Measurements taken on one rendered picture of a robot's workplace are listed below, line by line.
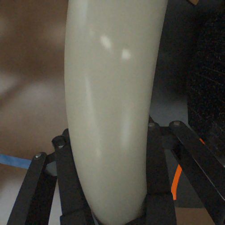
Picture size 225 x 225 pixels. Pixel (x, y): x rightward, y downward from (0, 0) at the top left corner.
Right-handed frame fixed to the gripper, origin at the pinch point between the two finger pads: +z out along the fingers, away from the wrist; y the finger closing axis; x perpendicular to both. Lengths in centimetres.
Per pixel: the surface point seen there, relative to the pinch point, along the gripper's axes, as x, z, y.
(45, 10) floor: 26, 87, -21
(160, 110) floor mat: -44, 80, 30
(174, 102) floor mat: -41, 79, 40
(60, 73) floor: -10, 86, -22
